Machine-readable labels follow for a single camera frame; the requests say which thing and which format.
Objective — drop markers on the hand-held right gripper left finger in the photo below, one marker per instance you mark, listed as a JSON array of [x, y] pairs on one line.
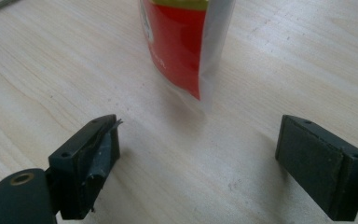
[[84, 168]]

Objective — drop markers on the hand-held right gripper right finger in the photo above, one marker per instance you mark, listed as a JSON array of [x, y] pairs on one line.
[[320, 165]]

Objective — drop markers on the red and white spout pouch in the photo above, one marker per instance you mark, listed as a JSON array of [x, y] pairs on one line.
[[177, 46]]

